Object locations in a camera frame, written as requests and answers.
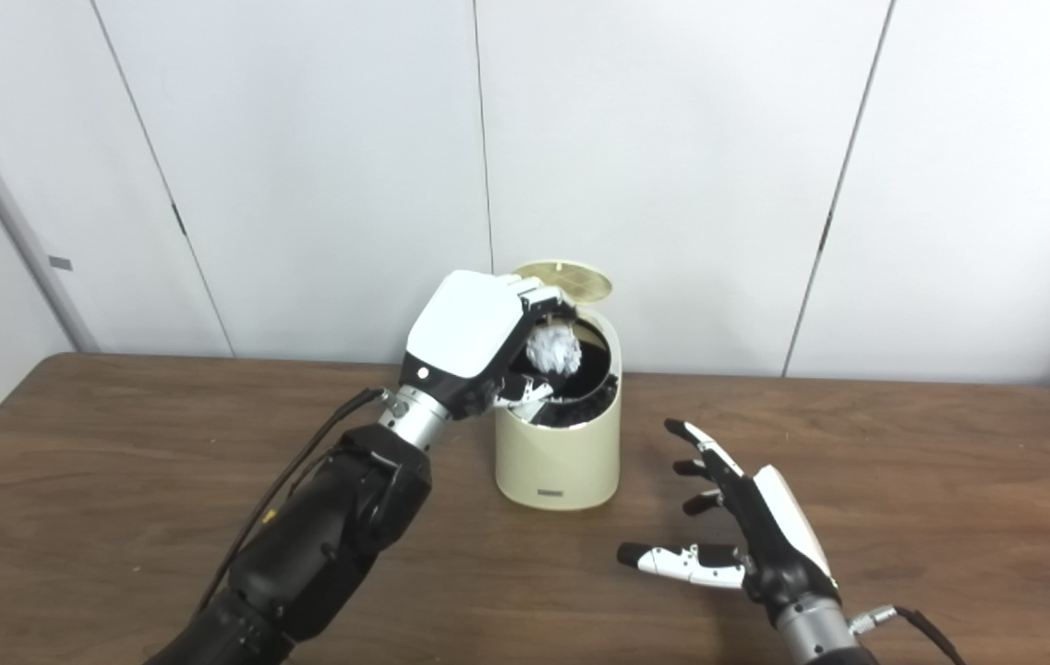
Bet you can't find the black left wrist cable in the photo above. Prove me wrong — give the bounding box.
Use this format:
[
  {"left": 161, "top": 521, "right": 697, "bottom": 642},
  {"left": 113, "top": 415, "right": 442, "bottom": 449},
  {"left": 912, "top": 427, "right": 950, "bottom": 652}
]
[{"left": 197, "top": 388, "right": 387, "bottom": 615}]

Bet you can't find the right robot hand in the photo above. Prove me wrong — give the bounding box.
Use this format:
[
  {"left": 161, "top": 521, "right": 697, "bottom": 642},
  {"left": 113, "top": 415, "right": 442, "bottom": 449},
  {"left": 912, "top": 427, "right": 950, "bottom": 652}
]
[{"left": 617, "top": 419, "right": 841, "bottom": 629}]

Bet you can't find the cream-colored bin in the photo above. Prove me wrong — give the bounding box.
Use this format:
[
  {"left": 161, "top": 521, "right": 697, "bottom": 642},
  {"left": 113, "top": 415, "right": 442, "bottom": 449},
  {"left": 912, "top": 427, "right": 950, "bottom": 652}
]
[{"left": 494, "top": 309, "right": 622, "bottom": 511}]

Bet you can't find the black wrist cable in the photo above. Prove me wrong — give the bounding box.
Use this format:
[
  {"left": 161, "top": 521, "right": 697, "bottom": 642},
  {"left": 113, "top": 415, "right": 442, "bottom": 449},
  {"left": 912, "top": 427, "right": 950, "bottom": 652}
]
[
  {"left": 848, "top": 605, "right": 969, "bottom": 665},
  {"left": 197, "top": 388, "right": 387, "bottom": 615}
]

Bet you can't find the white paper ball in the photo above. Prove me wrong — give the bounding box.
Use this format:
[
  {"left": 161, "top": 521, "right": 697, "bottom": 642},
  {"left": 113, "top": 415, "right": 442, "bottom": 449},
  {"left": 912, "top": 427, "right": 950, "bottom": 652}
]
[{"left": 525, "top": 323, "right": 582, "bottom": 376}]

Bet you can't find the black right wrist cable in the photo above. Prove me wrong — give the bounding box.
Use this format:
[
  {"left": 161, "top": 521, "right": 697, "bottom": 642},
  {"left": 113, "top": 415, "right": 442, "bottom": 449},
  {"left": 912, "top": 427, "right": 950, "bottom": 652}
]
[{"left": 848, "top": 605, "right": 969, "bottom": 665}]

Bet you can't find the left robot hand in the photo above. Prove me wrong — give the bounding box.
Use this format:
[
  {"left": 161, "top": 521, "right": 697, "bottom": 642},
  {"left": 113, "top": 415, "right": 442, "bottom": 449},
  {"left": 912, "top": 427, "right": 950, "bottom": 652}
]
[{"left": 398, "top": 270, "right": 578, "bottom": 421}]

